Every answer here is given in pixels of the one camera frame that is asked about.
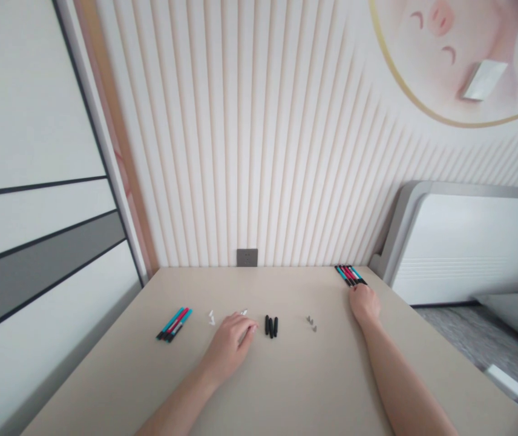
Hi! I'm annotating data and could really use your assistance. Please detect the person's right hand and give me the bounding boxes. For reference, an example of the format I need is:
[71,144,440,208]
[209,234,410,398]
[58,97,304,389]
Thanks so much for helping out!
[348,283,382,320]

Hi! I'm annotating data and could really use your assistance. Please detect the white rectangular object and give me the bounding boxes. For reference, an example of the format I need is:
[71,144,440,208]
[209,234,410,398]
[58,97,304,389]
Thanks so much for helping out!
[485,364,518,397]

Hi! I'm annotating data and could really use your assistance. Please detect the grey and white bed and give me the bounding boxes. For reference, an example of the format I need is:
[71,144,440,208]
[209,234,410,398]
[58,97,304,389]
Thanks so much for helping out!
[370,179,518,428]

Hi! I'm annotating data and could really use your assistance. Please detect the white and grey wardrobe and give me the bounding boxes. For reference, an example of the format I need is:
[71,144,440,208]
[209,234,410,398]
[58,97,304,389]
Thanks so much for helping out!
[0,0,152,351]

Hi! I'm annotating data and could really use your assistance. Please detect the person's left hand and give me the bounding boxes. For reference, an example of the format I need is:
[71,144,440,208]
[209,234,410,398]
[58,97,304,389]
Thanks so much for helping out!
[208,312,260,365]

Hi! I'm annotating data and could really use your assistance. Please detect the white wall lamp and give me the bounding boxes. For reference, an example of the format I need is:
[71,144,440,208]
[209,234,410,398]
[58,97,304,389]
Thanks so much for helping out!
[457,59,510,102]

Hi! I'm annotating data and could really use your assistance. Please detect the round gold-rimmed wall picture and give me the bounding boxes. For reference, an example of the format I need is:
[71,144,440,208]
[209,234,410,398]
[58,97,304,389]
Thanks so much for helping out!
[367,0,518,129]

